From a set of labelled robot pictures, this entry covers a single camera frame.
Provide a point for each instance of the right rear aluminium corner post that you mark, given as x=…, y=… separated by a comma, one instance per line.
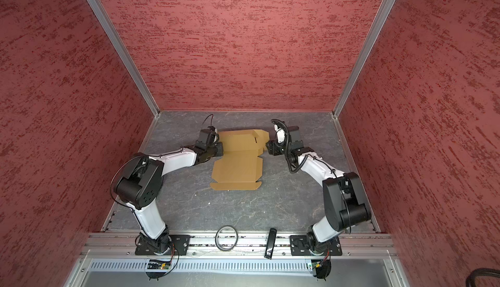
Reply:
x=368, y=44

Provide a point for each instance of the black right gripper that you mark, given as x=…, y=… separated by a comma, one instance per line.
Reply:
x=273, y=149

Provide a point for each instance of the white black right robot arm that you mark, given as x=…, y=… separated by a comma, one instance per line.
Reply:
x=345, y=202

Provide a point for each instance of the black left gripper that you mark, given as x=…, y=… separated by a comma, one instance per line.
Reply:
x=219, y=146

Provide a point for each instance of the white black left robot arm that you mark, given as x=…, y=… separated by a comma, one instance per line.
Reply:
x=140, y=180

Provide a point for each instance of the brown cardboard box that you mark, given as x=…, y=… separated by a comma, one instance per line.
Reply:
x=240, y=168

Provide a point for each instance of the black rectangular remote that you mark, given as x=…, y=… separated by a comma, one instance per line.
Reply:
x=271, y=240

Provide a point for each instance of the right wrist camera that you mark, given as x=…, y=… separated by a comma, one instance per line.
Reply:
x=280, y=135

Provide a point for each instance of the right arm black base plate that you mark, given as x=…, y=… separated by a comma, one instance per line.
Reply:
x=307, y=245

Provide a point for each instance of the left rear aluminium corner post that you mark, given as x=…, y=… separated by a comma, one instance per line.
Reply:
x=110, y=30

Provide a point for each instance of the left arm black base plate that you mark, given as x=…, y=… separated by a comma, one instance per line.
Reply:
x=165, y=245

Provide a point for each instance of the aluminium front frame rail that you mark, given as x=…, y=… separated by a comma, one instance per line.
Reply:
x=248, y=245

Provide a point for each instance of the aluminium corner post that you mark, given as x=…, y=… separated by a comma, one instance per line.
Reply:
x=110, y=30
x=368, y=44

